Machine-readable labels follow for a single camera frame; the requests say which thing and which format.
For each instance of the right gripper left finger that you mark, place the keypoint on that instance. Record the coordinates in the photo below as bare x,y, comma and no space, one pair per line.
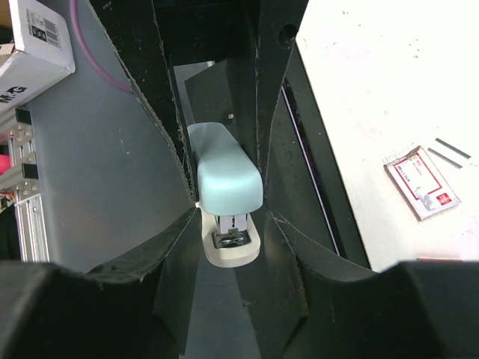
137,305

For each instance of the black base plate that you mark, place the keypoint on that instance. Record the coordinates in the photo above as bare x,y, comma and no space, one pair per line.
307,188

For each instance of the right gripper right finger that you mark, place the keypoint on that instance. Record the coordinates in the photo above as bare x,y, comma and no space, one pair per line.
313,303

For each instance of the aluminium frame rail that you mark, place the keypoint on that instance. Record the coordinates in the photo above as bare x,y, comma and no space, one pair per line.
20,182

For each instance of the light blue stapler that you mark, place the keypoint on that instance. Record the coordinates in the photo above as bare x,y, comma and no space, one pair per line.
230,189

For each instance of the staple strips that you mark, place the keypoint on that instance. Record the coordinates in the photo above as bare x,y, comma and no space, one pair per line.
449,153

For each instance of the white cardboard box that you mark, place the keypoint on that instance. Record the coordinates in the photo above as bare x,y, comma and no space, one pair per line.
39,56

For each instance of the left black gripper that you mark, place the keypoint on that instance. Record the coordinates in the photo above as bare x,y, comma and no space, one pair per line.
145,35

